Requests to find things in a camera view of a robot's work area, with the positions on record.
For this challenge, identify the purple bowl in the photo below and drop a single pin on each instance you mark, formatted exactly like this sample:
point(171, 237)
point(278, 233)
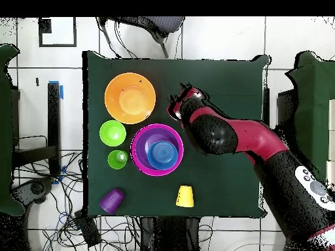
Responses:
point(142, 142)

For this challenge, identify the small blue bowl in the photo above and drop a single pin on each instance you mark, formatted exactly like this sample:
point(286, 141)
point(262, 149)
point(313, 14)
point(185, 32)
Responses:
point(162, 155)

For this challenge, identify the large pink bowl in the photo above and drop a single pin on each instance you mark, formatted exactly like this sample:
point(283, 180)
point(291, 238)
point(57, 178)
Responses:
point(136, 159)

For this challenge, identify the yellow cup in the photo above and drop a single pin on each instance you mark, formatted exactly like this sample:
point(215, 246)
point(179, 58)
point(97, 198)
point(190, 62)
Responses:
point(185, 197)

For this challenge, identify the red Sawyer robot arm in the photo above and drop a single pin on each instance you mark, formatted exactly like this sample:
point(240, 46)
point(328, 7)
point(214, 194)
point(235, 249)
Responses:
point(235, 133)

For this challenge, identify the large orange bowl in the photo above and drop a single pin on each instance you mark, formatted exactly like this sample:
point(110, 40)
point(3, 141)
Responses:
point(130, 98)

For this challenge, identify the grey office chair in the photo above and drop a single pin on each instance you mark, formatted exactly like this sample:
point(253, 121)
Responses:
point(162, 23)

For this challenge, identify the small green bowl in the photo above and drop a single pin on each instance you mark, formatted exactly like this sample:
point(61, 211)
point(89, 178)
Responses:
point(112, 133)

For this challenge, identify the green cup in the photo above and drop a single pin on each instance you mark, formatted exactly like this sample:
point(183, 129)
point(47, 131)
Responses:
point(115, 160)

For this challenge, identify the dark green tablecloth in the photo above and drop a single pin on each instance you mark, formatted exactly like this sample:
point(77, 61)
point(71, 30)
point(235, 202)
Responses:
point(222, 183)

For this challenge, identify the blue tape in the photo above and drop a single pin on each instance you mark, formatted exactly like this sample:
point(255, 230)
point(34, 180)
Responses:
point(61, 92)

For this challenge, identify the purple cup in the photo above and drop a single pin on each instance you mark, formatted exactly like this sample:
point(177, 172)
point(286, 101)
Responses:
point(112, 201)

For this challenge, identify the black metal stand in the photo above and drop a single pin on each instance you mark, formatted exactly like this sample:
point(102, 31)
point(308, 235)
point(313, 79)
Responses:
point(53, 117)

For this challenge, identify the green-clothed side table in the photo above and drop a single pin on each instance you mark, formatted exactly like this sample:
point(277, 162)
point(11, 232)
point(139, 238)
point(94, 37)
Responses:
point(311, 104)
point(5, 130)

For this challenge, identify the black power strip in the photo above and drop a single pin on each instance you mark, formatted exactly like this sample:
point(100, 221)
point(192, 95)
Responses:
point(87, 230)

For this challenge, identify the black caster leg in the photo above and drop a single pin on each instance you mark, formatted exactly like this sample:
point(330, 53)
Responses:
point(34, 188)

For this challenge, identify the black square frame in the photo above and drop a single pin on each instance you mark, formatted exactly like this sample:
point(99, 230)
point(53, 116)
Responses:
point(57, 45)

